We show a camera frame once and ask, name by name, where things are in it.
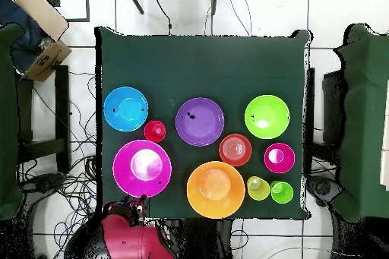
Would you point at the grey pedestal foot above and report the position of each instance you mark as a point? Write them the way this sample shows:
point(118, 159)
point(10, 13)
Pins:
point(323, 189)
point(45, 183)

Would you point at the blue bowl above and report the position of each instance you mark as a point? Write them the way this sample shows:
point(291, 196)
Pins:
point(125, 109)

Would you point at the green cup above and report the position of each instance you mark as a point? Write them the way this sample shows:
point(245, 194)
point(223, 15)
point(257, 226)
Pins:
point(281, 192)

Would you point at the purple bowl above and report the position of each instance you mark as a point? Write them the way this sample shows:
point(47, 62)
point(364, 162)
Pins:
point(199, 121)

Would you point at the black tripod leg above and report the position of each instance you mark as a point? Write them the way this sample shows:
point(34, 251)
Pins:
point(135, 0)
point(215, 0)

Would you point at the yellow cup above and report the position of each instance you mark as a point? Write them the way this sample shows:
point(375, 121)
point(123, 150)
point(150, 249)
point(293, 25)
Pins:
point(258, 188)

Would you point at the dark blue cloth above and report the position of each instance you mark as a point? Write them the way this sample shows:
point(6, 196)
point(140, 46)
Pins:
point(21, 40)

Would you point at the large pink bowl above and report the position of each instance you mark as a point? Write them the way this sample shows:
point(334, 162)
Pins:
point(124, 168)

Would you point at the small crimson bowl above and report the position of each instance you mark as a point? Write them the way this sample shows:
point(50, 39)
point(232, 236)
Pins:
point(279, 158)

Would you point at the large orange bowl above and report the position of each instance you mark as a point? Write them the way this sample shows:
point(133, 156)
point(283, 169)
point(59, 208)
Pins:
point(215, 190)

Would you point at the beige box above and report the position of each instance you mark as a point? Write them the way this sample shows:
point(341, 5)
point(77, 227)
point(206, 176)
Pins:
point(42, 13)

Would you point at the green cloth covered table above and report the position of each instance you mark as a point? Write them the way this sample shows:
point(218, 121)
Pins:
point(7, 119)
point(364, 119)

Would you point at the light green bowl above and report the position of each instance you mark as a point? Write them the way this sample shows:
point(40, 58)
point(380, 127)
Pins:
point(267, 116)

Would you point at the black stool frame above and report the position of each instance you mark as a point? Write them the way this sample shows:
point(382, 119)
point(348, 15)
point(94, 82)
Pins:
point(62, 104)

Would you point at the small orange-red bowl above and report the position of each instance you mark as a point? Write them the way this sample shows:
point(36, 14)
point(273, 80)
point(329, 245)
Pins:
point(235, 150)

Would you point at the red cup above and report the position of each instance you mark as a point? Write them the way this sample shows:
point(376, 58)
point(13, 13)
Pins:
point(155, 131)

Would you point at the brown cardboard box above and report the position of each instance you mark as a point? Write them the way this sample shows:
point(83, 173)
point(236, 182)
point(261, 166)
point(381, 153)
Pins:
point(45, 61)

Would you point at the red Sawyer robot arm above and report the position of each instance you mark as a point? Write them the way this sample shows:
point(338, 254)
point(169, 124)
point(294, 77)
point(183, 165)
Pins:
point(136, 240)

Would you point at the dark green tablecloth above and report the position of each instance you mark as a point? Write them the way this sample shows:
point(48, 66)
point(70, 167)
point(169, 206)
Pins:
point(197, 64)

